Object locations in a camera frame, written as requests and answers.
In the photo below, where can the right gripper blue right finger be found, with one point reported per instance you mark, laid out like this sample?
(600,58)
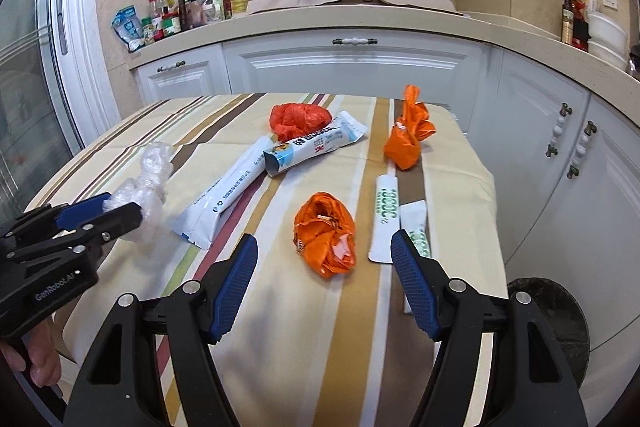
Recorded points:
(418,291)

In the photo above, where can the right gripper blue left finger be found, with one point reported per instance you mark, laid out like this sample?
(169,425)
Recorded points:
(233,277)

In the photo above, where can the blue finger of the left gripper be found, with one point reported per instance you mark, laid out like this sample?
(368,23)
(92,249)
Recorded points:
(71,216)
(113,224)

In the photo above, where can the long white blue pouch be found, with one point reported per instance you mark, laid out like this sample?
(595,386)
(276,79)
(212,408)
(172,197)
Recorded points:
(200,222)

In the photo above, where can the white green sachet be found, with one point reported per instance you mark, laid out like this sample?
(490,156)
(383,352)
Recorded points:
(413,220)
(385,220)

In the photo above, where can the clear plastic bag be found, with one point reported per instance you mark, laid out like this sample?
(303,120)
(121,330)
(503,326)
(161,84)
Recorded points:
(147,191)

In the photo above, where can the small orange bag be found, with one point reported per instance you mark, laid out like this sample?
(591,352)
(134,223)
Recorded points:
(324,235)

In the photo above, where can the tall orange knotted bag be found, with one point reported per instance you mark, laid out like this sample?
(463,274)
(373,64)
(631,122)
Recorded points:
(411,128)

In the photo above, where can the red plastic bag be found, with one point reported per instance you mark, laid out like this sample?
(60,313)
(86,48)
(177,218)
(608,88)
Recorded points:
(292,120)

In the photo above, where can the white snack tube wrapper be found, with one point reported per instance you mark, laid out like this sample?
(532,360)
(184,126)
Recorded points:
(341,131)

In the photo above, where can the black trash bin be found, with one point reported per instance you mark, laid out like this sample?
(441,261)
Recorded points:
(565,317)

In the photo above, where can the person's left hand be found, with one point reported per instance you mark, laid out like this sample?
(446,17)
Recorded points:
(46,370)

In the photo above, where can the striped tablecloth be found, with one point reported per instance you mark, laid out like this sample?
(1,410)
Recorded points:
(304,350)

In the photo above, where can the blue white salt bag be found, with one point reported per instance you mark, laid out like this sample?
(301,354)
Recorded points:
(128,28)

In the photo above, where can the dark sauce bottle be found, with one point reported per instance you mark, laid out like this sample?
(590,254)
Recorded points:
(567,31)

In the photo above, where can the stacked white bowls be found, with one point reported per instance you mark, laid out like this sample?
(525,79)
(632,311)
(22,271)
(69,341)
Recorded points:
(607,40)

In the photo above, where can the drawer handle left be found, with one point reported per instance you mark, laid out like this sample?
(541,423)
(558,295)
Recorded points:
(170,67)

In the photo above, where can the drawer handle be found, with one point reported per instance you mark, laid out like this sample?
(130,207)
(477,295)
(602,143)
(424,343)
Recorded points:
(354,41)
(170,67)

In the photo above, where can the cabinet door handle left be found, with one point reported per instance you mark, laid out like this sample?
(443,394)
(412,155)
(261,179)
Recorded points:
(558,129)

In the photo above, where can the cabinet door handle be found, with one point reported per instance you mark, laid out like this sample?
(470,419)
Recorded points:
(581,149)
(558,129)

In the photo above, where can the cabinet door handle right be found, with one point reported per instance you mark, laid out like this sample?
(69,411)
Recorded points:
(581,149)

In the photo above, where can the drawer handle centre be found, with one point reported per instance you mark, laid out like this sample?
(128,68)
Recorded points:
(354,41)

